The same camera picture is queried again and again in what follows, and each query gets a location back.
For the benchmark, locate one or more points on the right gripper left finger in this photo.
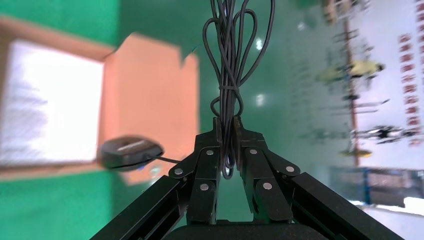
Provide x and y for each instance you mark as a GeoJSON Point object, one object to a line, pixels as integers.
{"type": "Point", "coordinates": [202, 172]}

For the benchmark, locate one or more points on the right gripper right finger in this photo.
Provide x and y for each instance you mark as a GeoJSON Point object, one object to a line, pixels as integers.
{"type": "Point", "coordinates": [261, 172]}

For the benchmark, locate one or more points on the orange cardboard box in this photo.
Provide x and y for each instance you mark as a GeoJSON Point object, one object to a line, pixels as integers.
{"type": "Point", "coordinates": [149, 92]}

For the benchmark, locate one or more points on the green table mat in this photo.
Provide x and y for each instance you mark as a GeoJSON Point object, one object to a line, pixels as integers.
{"type": "Point", "coordinates": [49, 207]}

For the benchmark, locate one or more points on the white printed paper sheet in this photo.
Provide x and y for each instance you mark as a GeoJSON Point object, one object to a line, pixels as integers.
{"type": "Point", "coordinates": [53, 102]}

